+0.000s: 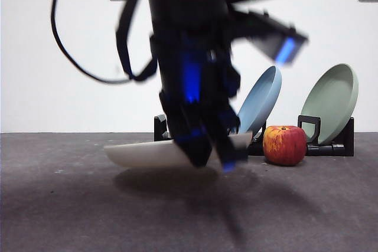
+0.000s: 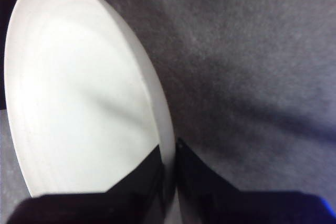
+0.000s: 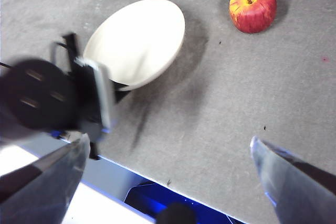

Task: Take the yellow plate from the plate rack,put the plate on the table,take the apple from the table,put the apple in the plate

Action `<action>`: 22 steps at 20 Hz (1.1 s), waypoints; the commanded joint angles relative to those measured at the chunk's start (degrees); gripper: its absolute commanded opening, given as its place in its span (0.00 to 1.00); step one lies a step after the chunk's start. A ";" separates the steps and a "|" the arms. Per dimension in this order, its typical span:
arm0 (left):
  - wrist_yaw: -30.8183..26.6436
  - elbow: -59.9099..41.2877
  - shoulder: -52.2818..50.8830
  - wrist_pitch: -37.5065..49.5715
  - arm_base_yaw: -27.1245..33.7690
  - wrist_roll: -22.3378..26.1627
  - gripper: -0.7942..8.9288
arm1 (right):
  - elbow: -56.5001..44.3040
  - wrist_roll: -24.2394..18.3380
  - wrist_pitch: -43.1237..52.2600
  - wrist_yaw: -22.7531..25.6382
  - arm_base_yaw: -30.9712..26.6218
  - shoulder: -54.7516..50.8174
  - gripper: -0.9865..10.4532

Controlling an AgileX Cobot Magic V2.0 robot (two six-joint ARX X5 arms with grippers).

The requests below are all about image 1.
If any green plate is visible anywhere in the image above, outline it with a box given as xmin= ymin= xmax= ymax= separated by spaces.
xmin=300 ymin=63 xmax=360 ymax=145

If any black plate rack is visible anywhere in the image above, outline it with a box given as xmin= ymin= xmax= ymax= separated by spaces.
xmin=153 ymin=114 xmax=355 ymax=157

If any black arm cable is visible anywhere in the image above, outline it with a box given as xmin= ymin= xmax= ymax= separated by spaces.
xmin=50 ymin=0 xmax=159 ymax=84

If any pale yellow cream plate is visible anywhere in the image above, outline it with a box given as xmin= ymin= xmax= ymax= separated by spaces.
xmin=103 ymin=130 xmax=253 ymax=169

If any blue plate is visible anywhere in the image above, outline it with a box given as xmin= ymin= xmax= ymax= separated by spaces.
xmin=236 ymin=65 xmax=283 ymax=135

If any red yellow apple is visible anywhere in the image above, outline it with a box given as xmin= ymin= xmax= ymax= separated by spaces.
xmin=262 ymin=125 xmax=308 ymax=166

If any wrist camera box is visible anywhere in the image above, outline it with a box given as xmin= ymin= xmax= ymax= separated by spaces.
xmin=233 ymin=6 xmax=309 ymax=66

